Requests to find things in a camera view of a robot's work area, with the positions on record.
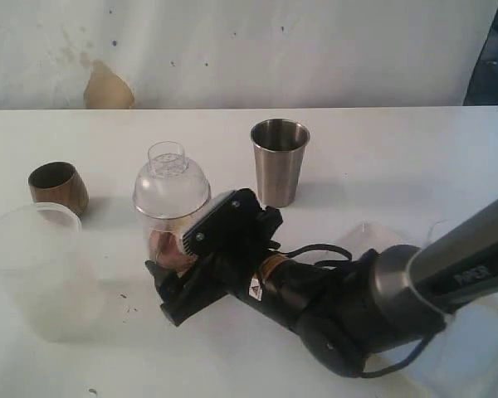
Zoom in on clear dome shaker lid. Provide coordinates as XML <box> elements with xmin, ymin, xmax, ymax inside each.
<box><xmin>133</xmin><ymin>141</ymin><xmax>211</xmax><ymax>220</ymax></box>

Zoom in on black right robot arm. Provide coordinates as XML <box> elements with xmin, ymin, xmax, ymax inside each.
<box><xmin>145</xmin><ymin>188</ymin><xmax>498</xmax><ymax>379</ymax></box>

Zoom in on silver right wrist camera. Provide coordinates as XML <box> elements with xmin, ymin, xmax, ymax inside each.
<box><xmin>178</xmin><ymin>188</ymin><xmax>261</xmax><ymax>257</ymax></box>

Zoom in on clear plastic shaker cup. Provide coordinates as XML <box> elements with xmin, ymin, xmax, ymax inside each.
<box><xmin>135</xmin><ymin>206</ymin><xmax>201</xmax><ymax>275</ymax></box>

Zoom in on white rectangular plastic tray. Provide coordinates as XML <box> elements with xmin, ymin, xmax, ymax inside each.
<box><xmin>335</xmin><ymin>221</ymin><xmax>498</xmax><ymax>398</ymax></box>

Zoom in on stainless steel tumbler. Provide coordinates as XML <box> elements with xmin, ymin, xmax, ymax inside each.
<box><xmin>251</xmin><ymin>119</ymin><xmax>310</xmax><ymax>208</ymax></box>

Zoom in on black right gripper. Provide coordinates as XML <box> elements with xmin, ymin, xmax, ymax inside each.
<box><xmin>144</xmin><ymin>205</ymin><xmax>283</xmax><ymax>326</ymax></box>

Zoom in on translucent plastic tall container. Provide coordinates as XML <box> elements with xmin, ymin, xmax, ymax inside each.
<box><xmin>0</xmin><ymin>202</ymin><xmax>104</xmax><ymax>342</ymax></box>

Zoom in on brown wooden round cup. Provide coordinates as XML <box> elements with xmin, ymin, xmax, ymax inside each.
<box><xmin>27</xmin><ymin>161</ymin><xmax>89</xmax><ymax>216</ymax></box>

